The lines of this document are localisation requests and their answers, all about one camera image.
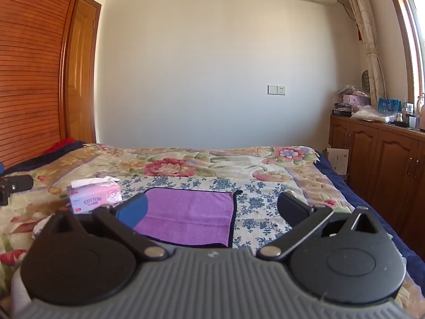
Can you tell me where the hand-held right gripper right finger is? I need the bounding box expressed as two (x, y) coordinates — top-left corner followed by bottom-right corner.
(257, 192), (382, 261)

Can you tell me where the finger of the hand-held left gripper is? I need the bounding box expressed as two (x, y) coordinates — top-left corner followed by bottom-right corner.
(0, 175), (34, 207)

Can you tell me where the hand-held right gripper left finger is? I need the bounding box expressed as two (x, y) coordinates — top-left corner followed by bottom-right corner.
(33, 192), (169, 263)

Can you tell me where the purple towel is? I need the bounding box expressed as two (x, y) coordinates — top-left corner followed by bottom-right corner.
(133, 188), (244, 247)

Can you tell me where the blue floral cloth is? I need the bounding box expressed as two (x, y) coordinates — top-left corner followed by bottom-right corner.
(109, 175), (321, 250)

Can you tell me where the dark blue blanket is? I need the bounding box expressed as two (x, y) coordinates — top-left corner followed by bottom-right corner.
(0, 140), (87, 177)

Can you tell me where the pink tissue pack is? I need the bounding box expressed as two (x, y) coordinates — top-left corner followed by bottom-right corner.
(67, 177), (121, 214)

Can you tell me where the floral bedspread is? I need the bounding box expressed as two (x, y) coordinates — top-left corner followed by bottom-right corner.
(0, 144), (425, 308)

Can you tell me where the red cloth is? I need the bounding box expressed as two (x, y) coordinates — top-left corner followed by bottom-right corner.
(43, 137), (79, 155)

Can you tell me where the white paper bag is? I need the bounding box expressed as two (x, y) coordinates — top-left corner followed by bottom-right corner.
(323, 145), (350, 177)

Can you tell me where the navy bed sheet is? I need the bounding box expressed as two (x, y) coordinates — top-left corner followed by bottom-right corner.
(314, 150), (425, 295)

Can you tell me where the wooden cabinet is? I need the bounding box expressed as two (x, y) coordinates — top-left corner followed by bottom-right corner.
(328, 112), (425, 241)

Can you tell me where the black box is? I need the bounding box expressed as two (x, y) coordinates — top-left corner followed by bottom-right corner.
(333, 103), (353, 118)

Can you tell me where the slatted wooden wardrobe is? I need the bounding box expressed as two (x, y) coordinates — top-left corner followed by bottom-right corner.
(0, 0), (88, 171)

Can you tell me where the clear plastic bag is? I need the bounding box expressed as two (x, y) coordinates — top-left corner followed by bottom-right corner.
(350, 104), (400, 123)

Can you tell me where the pink box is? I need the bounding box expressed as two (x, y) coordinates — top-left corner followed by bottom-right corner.
(342, 93), (371, 107)

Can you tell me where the wooden door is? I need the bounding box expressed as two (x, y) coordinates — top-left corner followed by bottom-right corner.
(64, 0), (102, 144)

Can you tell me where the blue box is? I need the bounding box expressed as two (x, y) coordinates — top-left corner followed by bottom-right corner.
(378, 98), (402, 113)

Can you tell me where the pink kettle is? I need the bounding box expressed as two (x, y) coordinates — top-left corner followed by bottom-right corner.
(415, 93), (425, 133)

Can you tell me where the patterned beige curtain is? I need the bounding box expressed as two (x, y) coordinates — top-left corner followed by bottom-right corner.
(339, 0), (388, 99)

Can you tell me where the wooden window frame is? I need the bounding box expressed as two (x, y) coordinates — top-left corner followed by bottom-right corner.
(382, 0), (425, 107)

